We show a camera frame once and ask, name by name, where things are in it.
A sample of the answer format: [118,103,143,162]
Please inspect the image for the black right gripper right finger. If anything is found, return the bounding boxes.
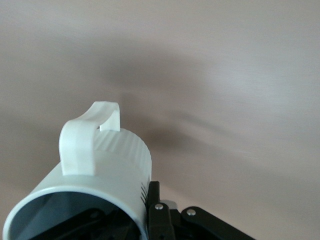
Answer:
[146,180,256,240]

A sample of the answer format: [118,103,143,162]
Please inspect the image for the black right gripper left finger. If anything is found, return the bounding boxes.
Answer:
[37,206,137,240]

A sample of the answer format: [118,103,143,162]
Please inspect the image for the grey-white mug with handle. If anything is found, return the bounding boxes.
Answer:
[2,100,153,240]

